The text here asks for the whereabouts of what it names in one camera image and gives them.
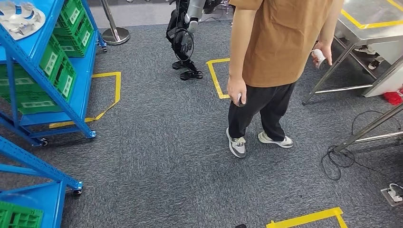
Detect blue metal shelf rack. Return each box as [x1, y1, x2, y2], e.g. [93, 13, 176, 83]
[0, 0, 108, 148]
[0, 135, 84, 228]

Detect silver floor socket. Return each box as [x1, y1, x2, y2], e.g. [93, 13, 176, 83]
[380, 187, 403, 208]

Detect black floor cable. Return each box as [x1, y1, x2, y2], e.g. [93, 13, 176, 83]
[321, 110, 403, 181]

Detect black silver humanoid robot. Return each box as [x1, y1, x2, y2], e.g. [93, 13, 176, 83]
[166, 0, 235, 81]

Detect black thin ring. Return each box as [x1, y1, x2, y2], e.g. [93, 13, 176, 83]
[172, 28, 195, 62]

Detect silver stanchion post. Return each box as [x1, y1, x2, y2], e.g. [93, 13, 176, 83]
[100, 0, 130, 45]

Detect silver wheel hubcap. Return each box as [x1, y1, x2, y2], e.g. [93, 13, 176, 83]
[0, 0, 46, 40]

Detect person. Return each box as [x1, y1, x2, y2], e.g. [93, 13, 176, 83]
[226, 0, 345, 159]
[354, 45, 386, 70]

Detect red bag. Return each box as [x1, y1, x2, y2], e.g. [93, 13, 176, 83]
[383, 90, 403, 106]

